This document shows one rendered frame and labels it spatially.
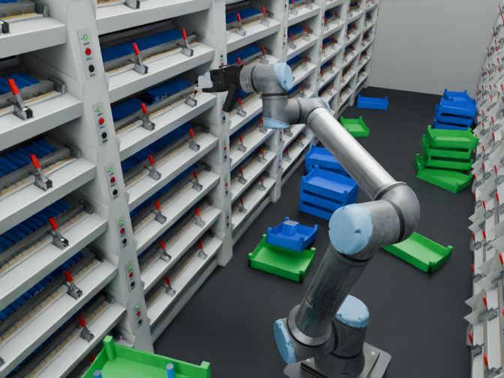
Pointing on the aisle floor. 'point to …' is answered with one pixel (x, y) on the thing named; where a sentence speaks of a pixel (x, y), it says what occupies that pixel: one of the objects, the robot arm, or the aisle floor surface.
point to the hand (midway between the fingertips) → (199, 89)
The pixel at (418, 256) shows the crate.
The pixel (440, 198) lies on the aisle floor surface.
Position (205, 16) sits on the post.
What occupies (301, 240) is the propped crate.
